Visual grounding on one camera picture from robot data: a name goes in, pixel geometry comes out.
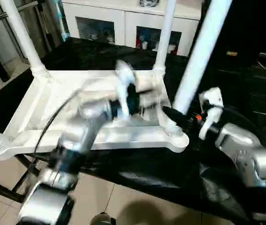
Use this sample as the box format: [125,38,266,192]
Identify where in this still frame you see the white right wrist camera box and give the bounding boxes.
[198,87,224,140]

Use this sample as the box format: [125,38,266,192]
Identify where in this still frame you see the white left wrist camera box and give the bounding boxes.
[114,60,139,118]

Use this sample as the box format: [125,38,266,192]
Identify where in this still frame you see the black metal table frame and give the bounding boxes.
[0,157,37,204]

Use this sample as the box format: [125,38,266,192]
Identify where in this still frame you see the grey metal rack frame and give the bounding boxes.
[0,0,63,83]

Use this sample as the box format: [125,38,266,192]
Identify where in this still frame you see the black work mat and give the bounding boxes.
[0,37,266,225]

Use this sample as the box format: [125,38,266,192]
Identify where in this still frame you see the white plastic table top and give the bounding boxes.
[0,68,190,162]

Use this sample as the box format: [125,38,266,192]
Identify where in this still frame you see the grey crumpled bundle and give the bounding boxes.
[139,0,161,8]

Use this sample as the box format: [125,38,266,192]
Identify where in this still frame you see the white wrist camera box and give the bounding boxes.
[114,60,139,118]
[198,87,224,140]

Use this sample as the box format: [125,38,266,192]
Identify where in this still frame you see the light blue plastic strip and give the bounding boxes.
[53,0,72,42]

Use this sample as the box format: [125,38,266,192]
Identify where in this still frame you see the white glass-door cabinet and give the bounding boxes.
[60,0,204,57]

